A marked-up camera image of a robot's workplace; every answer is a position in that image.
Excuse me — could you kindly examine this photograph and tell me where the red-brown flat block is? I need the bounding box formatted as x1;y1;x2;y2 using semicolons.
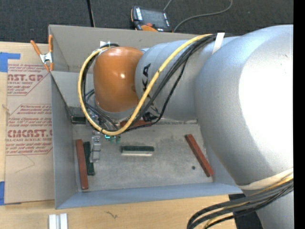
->
184;134;214;178
119;119;153;130
75;139;90;190

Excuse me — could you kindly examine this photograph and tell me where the grey metal bin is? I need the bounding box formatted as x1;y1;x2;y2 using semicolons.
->
48;24;244;210

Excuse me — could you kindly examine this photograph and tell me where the brown cardboard board red print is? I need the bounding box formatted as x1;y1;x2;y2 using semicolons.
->
0;41;56;205

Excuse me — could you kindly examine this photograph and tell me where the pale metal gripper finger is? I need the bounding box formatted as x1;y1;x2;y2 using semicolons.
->
91;136;97;163
96;136;102;162

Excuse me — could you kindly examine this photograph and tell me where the dark green flat block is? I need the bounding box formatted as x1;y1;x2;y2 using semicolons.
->
120;145;155;157
83;141;96;176
71;114;87;125

